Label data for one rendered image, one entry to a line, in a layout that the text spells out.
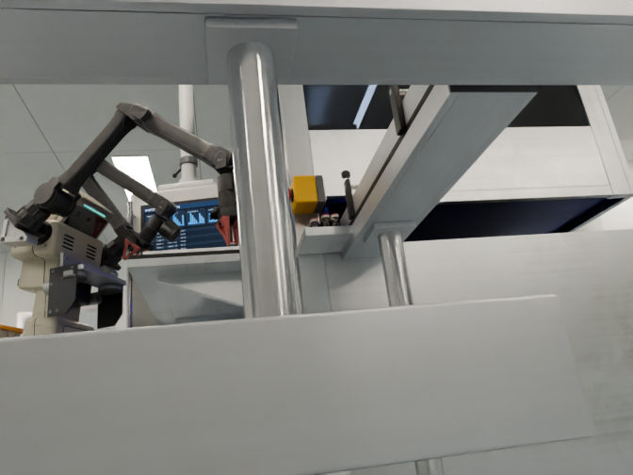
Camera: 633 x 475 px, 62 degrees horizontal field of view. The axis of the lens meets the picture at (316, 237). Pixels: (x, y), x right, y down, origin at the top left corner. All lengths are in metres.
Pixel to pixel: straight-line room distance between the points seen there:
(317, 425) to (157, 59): 0.40
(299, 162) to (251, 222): 0.93
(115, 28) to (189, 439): 0.38
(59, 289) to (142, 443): 1.49
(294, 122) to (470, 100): 0.78
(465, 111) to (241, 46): 0.34
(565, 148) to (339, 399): 1.39
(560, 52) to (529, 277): 0.86
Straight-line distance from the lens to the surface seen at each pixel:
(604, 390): 1.52
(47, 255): 1.97
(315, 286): 1.28
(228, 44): 0.57
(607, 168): 1.76
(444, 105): 0.74
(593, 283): 1.58
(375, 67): 0.65
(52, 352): 0.44
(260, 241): 0.46
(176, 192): 2.48
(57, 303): 1.88
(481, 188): 1.52
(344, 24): 0.58
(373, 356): 0.44
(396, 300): 1.08
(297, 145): 1.42
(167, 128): 1.71
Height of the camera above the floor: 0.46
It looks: 20 degrees up
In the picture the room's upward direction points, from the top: 7 degrees counter-clockwise
